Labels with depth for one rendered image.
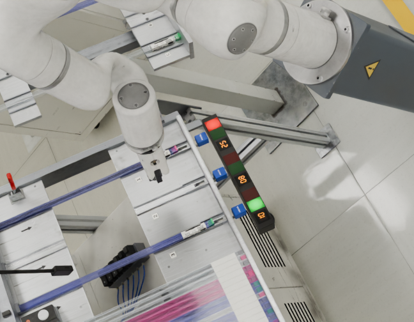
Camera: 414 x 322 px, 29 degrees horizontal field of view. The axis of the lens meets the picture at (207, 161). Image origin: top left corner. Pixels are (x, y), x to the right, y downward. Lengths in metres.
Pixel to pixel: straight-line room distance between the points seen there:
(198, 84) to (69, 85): 1.04
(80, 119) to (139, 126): 1.71
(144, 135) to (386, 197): 1.08
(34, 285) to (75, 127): 1.45
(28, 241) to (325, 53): 0.83
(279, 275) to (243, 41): 1.17
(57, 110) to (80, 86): 1.75
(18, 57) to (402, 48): 0.94
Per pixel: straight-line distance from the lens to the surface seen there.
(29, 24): 1.29
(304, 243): 2.65
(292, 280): 2.52
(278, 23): 1.61
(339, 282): 2.58
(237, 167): 1.97
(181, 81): 2.36
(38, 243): 1.97
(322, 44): 1.73
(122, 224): 2.32
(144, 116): 1.54
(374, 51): 1.84
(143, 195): 1.96
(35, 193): 2.03
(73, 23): 2.83
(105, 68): 1.49
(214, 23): 1.44
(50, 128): 3.25
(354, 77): 1.84
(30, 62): 1.35
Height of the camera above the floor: 2.15
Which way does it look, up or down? 47 degrees down
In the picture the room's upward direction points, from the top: 83 degrees counter-clockwise
